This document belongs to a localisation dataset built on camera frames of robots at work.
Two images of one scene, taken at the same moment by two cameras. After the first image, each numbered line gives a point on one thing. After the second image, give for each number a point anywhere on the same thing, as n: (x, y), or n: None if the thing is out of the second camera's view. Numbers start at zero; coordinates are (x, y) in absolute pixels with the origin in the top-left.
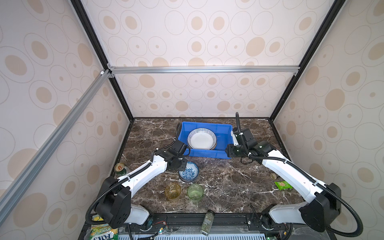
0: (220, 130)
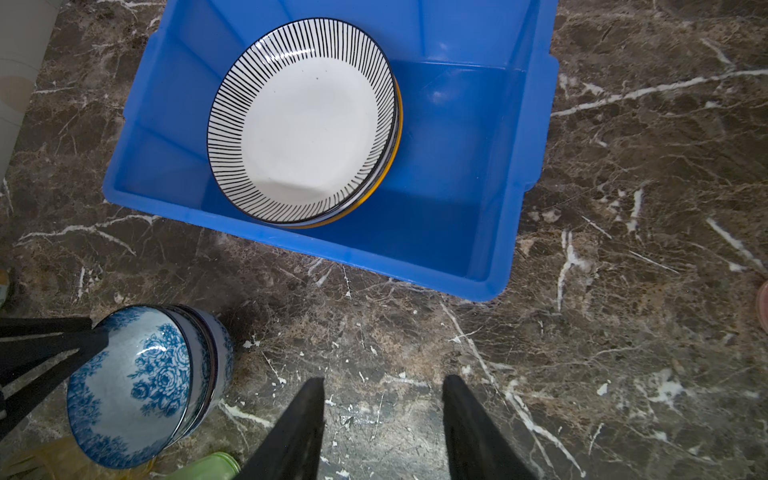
0: (479, 83)
